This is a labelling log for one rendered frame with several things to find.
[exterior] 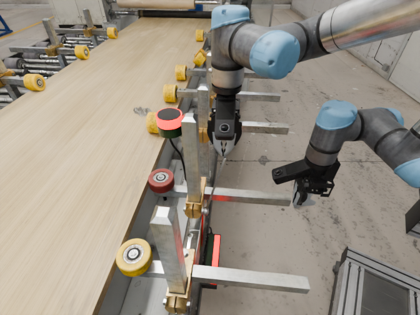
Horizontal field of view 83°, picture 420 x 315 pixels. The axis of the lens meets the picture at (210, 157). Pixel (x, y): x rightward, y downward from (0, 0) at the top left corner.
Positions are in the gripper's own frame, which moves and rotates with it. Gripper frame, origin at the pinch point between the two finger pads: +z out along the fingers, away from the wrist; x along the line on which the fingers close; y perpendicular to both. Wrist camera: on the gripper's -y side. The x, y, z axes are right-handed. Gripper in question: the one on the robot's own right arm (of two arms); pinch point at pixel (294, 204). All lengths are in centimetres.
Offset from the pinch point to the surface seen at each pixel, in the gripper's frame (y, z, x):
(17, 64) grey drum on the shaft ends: -176, 0, 107
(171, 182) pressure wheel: -38.8, -7.7, -1.4
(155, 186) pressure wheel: -43.2, -7.8, -3.8
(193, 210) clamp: -31.0, -4.0, -8.4
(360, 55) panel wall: 194, 76, 399
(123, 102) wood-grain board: -73, -8, 47
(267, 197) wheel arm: -9.1, -3.5, -1.1
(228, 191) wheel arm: -21.1, -3.5, 0.2
